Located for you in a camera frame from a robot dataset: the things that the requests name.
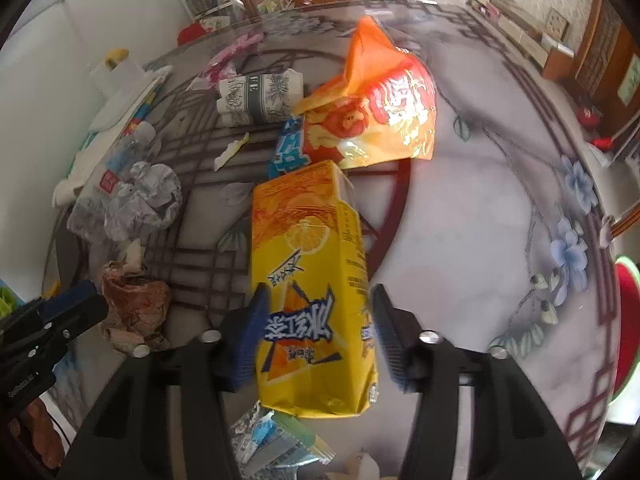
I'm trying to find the orange snack bag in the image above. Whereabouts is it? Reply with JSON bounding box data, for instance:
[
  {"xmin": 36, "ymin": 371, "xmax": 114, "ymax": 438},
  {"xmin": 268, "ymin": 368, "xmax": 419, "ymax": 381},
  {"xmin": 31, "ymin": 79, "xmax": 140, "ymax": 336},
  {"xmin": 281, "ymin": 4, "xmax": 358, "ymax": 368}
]
[{"xmin": 291, "ymin": 15, "xmax": 438, "ymax": 170}]

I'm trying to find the red broom with dustpan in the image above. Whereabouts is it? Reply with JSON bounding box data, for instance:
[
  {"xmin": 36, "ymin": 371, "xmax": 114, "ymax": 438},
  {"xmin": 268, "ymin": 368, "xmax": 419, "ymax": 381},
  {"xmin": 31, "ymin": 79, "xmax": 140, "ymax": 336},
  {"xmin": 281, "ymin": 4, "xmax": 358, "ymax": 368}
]
[{"xmin": 587, "ymin": 110, "xmax": 640, "ymax": 161}]

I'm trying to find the brown paper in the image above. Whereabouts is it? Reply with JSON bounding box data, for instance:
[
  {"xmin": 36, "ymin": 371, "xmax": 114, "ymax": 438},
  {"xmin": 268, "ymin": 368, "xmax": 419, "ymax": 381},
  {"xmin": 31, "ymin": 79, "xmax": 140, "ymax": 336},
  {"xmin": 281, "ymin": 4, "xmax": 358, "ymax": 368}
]
[{"xmin": 100, "ymin": 260, "xmax": 172, "ymax": 353}]

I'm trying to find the red bag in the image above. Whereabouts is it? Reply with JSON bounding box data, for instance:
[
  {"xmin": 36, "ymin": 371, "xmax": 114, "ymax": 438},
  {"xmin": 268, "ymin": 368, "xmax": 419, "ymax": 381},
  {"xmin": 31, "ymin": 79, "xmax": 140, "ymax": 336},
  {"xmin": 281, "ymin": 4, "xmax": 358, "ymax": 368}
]
[{"xmin": 177, "ymin": 21, "xmax": 211, "ymax": 45}]

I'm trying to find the crumpled printed paper cup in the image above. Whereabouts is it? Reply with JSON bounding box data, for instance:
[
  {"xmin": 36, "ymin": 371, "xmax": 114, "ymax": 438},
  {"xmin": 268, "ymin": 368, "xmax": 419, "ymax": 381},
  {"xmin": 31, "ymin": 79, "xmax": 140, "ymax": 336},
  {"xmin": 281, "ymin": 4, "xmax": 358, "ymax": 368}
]
[{"xmin": 216, "ymin": 71, "xmax": 304, "ymax": 128}]

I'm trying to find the crushed clear plastic bottle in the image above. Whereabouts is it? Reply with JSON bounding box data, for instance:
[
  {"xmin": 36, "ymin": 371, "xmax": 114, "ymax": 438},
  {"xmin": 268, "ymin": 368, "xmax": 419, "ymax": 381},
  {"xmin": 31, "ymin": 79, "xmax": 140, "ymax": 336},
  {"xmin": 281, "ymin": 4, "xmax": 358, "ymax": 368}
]
[{"xmin": 66, "ymin": 121, "xmax": 166, "ymax": 243}]

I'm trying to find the white printed paper bag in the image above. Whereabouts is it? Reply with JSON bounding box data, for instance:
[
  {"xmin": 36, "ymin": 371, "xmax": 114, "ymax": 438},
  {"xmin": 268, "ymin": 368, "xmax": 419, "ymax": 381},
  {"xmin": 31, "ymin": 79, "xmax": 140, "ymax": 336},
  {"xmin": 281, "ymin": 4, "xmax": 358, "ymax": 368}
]
[{"xmin": 200, "ymin": 12, "xmax": 233, "ymax": 33}]

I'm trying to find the wooden television cabinet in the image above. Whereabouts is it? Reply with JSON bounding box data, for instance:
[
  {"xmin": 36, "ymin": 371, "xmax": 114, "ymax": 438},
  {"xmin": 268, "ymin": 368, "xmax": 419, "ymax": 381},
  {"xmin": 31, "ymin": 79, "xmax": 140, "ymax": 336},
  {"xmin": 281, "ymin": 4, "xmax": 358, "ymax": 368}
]
[{"xmin": 465, "ymin": 0, "xmax": 581, "ymax": 81}]

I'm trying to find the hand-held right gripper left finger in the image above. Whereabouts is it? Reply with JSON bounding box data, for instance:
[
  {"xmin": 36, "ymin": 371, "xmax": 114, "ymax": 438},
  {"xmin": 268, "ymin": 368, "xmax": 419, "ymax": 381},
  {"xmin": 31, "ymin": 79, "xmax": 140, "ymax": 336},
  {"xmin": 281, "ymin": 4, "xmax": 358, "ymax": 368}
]
[{"xmin": 56, "ymin": 284, "xmax": 271, "ymax": 480}]

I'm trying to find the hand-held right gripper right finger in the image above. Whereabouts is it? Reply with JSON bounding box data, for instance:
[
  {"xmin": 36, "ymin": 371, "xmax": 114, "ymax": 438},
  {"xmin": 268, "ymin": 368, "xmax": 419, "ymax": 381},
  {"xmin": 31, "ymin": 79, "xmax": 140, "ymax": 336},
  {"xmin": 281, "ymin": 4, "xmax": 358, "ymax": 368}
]
[{"xmin": 370, "ymin": 284, "xmax": 583, "ymax": 480}]

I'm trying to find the small white paper scrap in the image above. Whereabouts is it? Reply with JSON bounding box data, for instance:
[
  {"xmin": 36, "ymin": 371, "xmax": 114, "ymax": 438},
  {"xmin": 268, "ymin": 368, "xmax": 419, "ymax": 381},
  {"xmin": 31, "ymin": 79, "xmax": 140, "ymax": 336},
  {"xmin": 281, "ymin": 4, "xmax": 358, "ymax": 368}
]
[{"xmin": 214, "ymin": 132, "xmax": 251, "ymax": 171}]

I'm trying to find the blue snack wrapper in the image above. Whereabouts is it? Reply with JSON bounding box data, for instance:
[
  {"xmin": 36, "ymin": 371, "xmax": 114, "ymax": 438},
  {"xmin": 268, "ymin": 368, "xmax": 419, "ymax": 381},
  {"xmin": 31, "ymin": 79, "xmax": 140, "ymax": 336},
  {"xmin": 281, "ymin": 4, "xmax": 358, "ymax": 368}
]
[{"xmin": 269, "ymin": 116, "xmax": 313, "ymax": 177}]

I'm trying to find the bamboo painted wall panel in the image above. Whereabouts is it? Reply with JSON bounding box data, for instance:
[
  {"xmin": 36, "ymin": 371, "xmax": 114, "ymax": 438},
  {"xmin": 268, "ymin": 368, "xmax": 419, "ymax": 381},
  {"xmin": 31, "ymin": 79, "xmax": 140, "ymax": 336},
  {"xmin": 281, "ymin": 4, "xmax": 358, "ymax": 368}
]
[{"xmin": 617, "ymin": 55, "xmax": 640, "ymax": 106}]

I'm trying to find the white foam stand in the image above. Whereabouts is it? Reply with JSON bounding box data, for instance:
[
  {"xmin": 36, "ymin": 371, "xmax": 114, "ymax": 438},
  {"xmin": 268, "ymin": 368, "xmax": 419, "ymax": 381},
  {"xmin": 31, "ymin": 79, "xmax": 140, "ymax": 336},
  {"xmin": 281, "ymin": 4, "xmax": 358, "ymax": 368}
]
[{"xmin": 89, "ymin": 52, "xmax": 173, "ymax": 131}]

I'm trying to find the yellow juice carton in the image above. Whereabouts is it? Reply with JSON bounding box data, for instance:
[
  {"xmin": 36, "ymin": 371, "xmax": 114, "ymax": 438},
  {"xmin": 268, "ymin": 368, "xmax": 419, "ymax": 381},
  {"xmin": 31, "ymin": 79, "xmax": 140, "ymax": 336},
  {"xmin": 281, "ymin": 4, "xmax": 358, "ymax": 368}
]
[{"xmin": 250, "ymin": 160, "xmax": 379, "ymax": 419}]

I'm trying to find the pink foil wrapper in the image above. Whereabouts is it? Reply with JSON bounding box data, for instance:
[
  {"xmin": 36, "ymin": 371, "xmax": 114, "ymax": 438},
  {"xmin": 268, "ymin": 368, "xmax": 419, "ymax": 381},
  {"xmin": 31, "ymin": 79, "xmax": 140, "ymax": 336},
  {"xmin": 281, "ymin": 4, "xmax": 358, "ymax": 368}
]
[{"xmin": 200, "ymin": 31, "xmax": 265, "ymax": 92}]

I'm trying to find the carved wooden dining chair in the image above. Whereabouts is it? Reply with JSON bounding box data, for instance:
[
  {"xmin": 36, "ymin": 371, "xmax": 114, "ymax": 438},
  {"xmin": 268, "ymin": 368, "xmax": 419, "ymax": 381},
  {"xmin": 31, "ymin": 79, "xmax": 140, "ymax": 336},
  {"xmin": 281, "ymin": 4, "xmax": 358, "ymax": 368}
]
[{"xmin": 602, "ymin": 195, "xmax": 640, "ymax": 251}]

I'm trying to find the red round green-rimmed stool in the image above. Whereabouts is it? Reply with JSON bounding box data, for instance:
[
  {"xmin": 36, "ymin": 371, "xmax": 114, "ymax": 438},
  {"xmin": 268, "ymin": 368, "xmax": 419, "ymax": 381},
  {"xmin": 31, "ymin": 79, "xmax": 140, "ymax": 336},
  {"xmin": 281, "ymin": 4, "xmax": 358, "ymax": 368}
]
[{"xmin": 607, "ymin": 255, "xmax": 640, "ymax": 401}]

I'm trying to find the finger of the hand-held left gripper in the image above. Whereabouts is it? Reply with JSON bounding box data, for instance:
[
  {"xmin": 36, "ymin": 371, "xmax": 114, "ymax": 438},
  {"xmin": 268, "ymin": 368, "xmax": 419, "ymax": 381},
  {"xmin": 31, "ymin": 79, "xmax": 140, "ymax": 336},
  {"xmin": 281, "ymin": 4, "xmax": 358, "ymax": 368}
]
[
  {"xmin": 35, "ymin": 280, "xmax": 103, "ymax": 321},
  {"xmin": 30, "ymin": 302, "xmax": 110, "ymax": 361}
]

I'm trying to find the framed star picture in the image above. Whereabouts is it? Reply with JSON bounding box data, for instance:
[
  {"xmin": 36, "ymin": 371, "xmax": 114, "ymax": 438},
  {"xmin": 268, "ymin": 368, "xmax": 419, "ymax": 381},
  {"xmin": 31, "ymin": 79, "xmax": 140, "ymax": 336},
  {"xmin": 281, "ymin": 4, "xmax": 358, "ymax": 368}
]
[{"xmin": 545, "ymin": 8, "xmax": 571, "ymax": 42}]

